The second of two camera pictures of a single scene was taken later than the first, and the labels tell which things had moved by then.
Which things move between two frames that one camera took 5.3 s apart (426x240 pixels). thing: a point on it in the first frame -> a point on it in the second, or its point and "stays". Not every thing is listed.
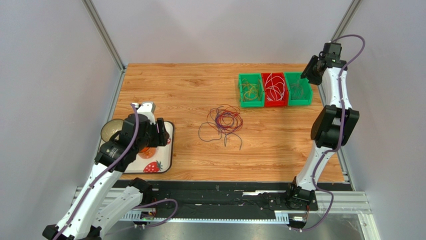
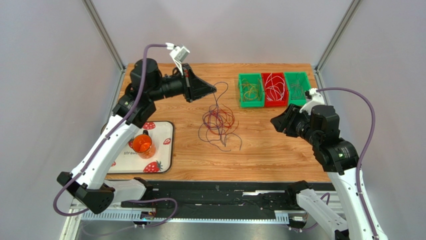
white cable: [274, 87] stays
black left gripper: [163, 136] -> [193, 88]
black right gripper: [309, 70] -> [292, 121]
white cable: [274, 87] stays
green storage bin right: [299, 92] stays
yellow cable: [250, 91] stays
